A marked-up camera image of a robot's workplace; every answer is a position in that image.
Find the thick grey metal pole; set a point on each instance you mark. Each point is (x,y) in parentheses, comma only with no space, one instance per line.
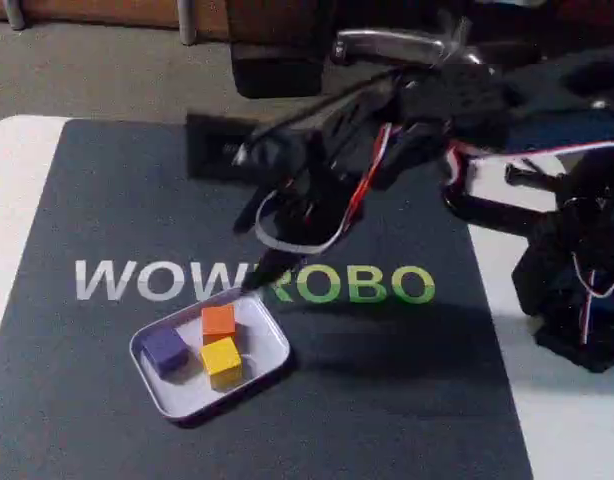
(188,22)

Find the chrome office chair base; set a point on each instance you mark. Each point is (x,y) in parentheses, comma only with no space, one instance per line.
(387,45)

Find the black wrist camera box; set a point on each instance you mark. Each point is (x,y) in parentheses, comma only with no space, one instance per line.
(212,145)

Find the dark WOWROBO table mat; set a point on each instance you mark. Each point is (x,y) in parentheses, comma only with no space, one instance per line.
(337,400)

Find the brown wooden panel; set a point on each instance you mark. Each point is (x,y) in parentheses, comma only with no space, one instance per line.
(97,10)

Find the orange wooden block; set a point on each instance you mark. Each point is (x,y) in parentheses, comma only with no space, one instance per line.
(219,319)

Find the black table clamp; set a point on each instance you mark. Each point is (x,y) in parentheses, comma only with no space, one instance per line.
(487,205)

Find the thin grey metal pole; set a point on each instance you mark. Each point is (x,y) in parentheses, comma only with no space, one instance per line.
(15,12)

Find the dark cabinet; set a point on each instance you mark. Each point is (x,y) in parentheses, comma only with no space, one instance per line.
(277,55)

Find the yellow wooden block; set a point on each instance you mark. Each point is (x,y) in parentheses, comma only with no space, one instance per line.
(221,356)

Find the purple wooden block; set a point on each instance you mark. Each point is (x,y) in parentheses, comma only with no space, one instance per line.
(164,350)

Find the white metal tray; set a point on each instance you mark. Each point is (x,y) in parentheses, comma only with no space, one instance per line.
(257,345)

